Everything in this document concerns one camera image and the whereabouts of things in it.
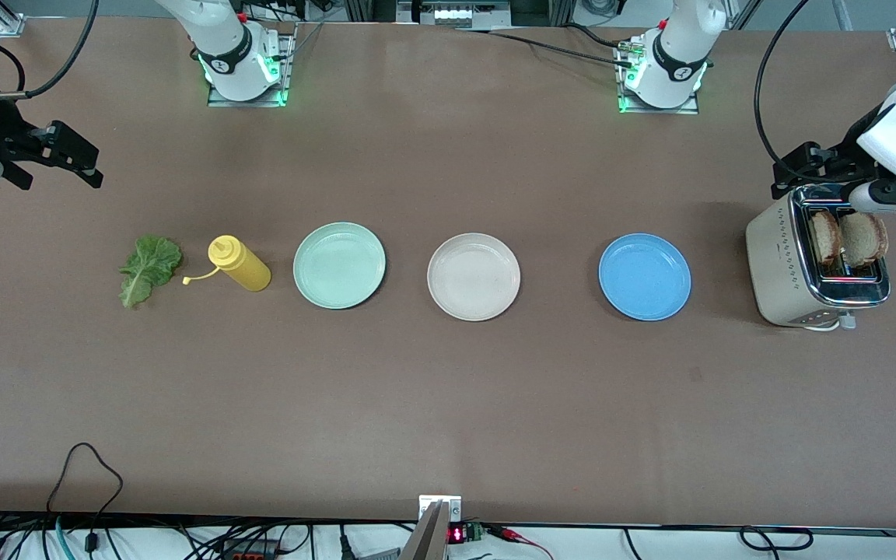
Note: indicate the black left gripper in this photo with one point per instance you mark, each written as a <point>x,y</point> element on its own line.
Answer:
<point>841,165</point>

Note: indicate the toasted bread slice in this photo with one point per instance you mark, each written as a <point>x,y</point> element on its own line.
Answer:
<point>866,239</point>
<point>825,237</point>

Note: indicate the green lettuce leaf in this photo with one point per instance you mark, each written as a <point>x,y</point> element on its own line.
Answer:
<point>148,264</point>

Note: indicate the yellow mustard squeeze bottle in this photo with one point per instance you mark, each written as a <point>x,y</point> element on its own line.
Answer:
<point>242,264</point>

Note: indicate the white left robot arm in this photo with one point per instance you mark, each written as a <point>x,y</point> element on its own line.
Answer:
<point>681,39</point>

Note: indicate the blue plate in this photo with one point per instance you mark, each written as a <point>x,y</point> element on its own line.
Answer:
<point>644,277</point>

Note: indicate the mint green plate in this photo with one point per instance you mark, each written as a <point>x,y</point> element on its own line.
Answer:
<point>339,266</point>

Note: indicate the beige plate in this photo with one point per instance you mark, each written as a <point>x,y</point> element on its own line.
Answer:
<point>473,277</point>

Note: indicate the cream and chrome toaster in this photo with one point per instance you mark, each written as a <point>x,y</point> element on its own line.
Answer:
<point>775,264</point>

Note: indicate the black box with white lights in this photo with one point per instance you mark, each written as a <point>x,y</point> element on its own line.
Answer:
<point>452,13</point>

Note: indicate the red LED display module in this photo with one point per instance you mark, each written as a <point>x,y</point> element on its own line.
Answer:
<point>457,534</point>

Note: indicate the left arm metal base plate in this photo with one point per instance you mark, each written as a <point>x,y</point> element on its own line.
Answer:
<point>685,110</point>

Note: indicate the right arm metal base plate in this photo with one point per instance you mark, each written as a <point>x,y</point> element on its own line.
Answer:
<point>290,47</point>

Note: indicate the small metal mounting bracket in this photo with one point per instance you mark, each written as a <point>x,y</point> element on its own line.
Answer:
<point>456,509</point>

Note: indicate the grey camera pole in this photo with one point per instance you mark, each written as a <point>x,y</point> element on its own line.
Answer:
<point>428,537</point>

